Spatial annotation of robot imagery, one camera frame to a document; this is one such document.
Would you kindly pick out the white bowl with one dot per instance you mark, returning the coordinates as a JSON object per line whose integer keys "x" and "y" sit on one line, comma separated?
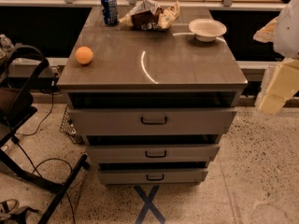
{"x": 207, "y": 30}

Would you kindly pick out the grey top drawer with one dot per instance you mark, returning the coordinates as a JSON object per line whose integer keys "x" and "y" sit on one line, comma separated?
{"x": 169, "y": 121}

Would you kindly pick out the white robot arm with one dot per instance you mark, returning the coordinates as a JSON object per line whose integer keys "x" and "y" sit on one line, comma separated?
{"x": 283, "y": 32}

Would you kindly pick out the blue soda can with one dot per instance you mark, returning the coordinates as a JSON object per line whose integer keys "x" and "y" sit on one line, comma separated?
{"x": 110, "y": 12}

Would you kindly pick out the blue tape cross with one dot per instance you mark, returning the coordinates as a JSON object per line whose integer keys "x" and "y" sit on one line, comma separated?
{"x": 148, "y": 205}

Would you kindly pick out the orange fruit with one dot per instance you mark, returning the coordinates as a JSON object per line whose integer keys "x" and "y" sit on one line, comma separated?
{"x": 84, "y": 55}

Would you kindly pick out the sneaker shoe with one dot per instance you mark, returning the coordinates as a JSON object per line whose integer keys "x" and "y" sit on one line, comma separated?
{"x": 7, "y": 206}

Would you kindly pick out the crumpled chip bag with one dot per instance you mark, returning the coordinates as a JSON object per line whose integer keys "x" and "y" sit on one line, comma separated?
{"x": 149, "y": 15}

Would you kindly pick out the wire mesh basket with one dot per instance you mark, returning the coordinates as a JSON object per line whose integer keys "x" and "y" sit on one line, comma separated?
{"x": 67, "y": 127}

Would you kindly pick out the plastic water bottle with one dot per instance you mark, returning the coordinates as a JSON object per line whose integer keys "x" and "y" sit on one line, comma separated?
{"x": 6, "y": 43}

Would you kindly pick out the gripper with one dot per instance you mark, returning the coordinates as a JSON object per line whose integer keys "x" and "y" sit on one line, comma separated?
{"x": 288, "y": 32}

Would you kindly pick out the grey drawer cabinet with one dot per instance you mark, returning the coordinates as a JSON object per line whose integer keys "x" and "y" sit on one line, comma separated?
{"x": 144, "y": 70}

